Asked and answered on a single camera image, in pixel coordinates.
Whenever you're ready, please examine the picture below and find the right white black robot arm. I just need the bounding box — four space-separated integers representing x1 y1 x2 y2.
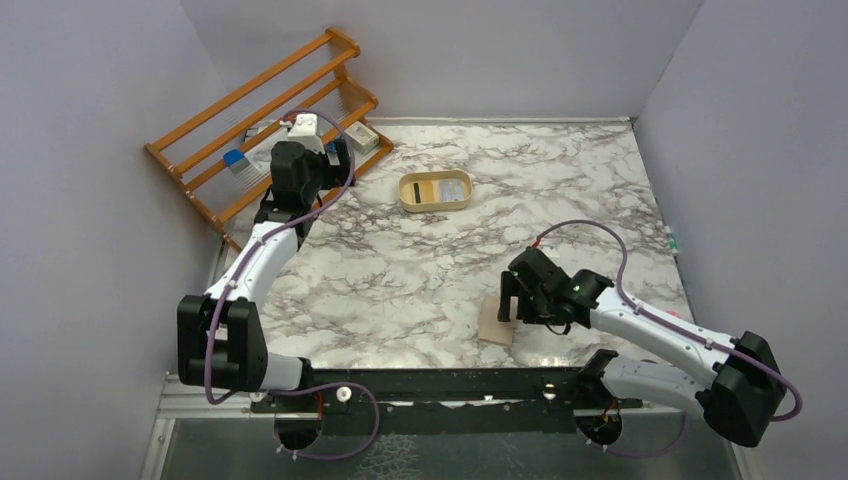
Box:
497 247 787 447

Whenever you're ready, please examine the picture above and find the small green white box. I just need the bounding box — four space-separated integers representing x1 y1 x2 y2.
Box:
345 121 380 155

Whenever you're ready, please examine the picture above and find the green white wall item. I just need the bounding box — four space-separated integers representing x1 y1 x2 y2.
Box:
664 225 679 256

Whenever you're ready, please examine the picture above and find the grey blue credit card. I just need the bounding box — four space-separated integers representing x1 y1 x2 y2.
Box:
438 178 467 202

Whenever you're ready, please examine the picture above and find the orange wooden shelf rack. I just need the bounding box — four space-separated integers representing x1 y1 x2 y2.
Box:
144 27 379 252

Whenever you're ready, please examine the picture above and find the beige leather card holder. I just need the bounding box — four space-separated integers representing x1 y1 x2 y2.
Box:
477 295 517 347

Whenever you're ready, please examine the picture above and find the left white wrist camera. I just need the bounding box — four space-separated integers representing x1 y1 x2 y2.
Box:
285 113 327 143

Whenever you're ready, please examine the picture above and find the beige oval tray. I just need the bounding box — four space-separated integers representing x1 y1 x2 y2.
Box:
398 169 473 213

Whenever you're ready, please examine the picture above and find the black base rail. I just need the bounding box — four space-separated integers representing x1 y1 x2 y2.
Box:
235 351 642 436

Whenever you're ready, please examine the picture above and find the blue capped item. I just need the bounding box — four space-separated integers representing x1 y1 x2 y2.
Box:
223 149 251 175

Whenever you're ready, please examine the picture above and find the white flat package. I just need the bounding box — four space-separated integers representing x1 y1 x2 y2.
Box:
245 127 288 175

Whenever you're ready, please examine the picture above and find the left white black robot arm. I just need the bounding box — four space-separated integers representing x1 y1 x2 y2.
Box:
176 136 355 392

